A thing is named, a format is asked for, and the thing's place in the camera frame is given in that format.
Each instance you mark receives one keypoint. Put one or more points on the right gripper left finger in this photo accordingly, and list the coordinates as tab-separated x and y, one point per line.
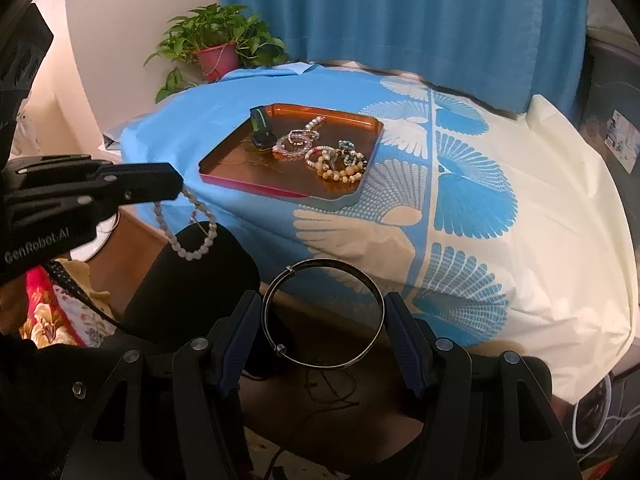
175	416

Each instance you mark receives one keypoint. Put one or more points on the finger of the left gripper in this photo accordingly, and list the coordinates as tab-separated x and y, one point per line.
50	160
34	192

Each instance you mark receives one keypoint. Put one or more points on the green potted plant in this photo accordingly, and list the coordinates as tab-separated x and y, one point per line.
210	26

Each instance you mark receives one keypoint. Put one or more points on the dark cabinet with sticker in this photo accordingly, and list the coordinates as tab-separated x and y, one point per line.
610	120

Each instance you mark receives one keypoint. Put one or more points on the red floral cloth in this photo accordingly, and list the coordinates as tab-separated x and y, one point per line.
62	304

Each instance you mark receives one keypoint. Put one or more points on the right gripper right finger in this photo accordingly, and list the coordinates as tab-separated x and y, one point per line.
483	417

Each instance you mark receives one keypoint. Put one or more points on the black green watch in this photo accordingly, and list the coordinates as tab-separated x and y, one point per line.
263	137

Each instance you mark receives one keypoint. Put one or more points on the blue curtain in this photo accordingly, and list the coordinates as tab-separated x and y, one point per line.
501	52

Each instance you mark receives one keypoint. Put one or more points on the thin metal bangle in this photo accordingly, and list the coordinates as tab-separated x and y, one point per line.
305	332

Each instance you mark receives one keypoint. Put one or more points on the red flower pot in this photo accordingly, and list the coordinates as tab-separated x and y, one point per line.
217	61

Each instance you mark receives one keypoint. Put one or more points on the blue patterned bed cover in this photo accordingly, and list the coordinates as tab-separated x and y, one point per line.
492	229

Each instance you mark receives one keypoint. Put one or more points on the orange metal tray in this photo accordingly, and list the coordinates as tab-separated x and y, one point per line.
235	163

